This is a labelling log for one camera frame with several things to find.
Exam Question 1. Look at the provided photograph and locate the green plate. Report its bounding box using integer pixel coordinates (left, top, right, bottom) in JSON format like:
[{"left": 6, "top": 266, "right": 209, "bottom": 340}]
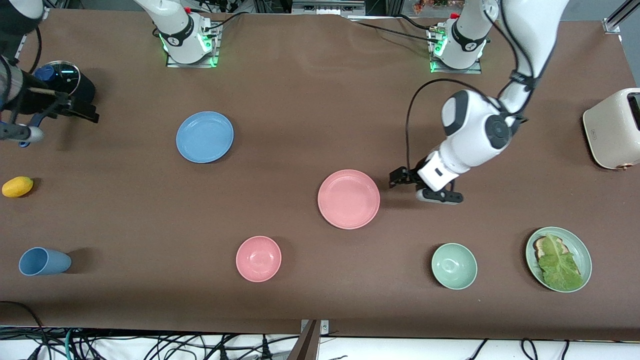
[{"left": 525, "top": 226, "right": 593, "bottom": 293}]

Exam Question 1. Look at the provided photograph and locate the glass pot lid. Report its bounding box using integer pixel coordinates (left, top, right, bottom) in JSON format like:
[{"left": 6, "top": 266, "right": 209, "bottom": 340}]
[{"left": 50, "top": 61, "right": 81, "bottom": 94}]

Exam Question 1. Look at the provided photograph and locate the black table cable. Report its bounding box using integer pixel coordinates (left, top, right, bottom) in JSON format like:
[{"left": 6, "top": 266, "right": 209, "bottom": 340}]
[
  {"left": 395, "top": 13, "right": 435, "bottom": 32},
  {"left": 202, "top": 11, "right": 248, "bottom": 34},
  {"left": 348, "top": 19, "right": 436, "bottom": 44}
]

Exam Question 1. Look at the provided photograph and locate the brown table cover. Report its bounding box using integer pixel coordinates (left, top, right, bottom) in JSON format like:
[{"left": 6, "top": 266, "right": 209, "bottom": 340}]
[{"left": 0, "top": 7, "right": 640, "bottom": 342}]

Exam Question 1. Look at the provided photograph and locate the toasted bread slice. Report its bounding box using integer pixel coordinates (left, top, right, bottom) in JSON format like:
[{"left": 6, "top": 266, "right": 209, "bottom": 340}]
[{"left": 533, "top": 236, "right": 568, "bottom": 261}]

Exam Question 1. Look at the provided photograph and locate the green lettuce leaf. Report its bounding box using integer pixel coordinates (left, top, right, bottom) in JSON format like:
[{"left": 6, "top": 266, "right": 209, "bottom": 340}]
[{"left": 537, "top": 233, "right": 585, "bottom": 292}]

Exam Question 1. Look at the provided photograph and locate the yellow lemon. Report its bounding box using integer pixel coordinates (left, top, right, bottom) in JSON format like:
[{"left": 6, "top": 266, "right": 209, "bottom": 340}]
[{"left": 1, "top": 176, "right": 34, "bottom": 198}]

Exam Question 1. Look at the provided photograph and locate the blue cup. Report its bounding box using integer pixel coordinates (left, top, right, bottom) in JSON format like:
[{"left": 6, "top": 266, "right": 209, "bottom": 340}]
[{"left": 18, "top": 247, "right": 72, "bottom": 277}]

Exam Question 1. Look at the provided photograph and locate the grey metal box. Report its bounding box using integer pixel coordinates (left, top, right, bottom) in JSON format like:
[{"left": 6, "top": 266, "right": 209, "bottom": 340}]
[{"left": 291, "top": 0, "right": 367, "bottom": 17}]

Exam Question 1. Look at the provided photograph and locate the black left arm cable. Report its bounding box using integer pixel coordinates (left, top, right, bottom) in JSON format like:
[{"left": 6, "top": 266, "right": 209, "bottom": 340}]
[{"left": 405, "top": 0, "right": 539, "bottom": 174}]

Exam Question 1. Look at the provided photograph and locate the silver metal bracket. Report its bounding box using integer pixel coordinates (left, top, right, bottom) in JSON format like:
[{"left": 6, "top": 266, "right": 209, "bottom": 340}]
[{"left": 300, "top": 319, "right": 330, "bottom": 335}]

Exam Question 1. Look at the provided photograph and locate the pink bowl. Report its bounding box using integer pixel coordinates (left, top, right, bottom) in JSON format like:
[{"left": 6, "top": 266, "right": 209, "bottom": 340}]
[{"left": 235, "top": 235, "right": 282, "bottom": 283}]

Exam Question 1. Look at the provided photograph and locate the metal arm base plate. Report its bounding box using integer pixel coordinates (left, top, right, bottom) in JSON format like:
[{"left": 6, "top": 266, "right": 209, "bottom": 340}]
[
  {"left": 166, "top": 22, "right": 221, "bottom": 68},
  {"left": 429, "top": 27, "right": 484, "bottom": 75}
]

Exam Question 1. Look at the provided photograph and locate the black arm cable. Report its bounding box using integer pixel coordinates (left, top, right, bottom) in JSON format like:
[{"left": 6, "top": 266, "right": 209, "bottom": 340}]
[
  {"left": 405, "top": 0, "right": 539, "bottom": 174},
  {"left": 7, "top": 25, "right": 44, "bottom": 69}
]

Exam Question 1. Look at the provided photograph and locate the blue plate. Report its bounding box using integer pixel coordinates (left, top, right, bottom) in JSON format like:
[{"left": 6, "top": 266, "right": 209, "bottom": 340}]
[{"left": 175, "top": 111, "right": 235, "bottom": 164}]

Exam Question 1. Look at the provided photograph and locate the beige toaster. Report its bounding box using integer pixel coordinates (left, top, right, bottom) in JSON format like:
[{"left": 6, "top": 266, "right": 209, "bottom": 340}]
[{"left": 582, "top": 87, "right": 640, "bottom": 171}]

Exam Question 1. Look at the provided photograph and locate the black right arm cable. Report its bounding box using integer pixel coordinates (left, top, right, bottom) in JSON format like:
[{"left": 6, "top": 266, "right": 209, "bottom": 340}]
[{"left": 7, "top": 25, "right": 44, "bottom": 69}]

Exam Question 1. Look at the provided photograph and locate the blue plastic utensil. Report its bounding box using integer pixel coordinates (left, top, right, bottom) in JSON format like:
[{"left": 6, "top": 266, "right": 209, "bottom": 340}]
[{"left": 18, "top": 65, "right": 55, "bottom": 149}]

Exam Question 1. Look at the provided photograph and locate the green bowl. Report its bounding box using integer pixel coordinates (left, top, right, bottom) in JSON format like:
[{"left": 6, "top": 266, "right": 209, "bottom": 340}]
[{"left": 431, "top": 242, "right": 478, "bottom": 291}]

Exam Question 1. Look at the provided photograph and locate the pink plate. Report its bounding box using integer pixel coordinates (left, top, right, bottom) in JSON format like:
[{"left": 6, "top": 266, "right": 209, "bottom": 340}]
[{"left": 317, "top": 169, "right": 381, "bottom": 231}]

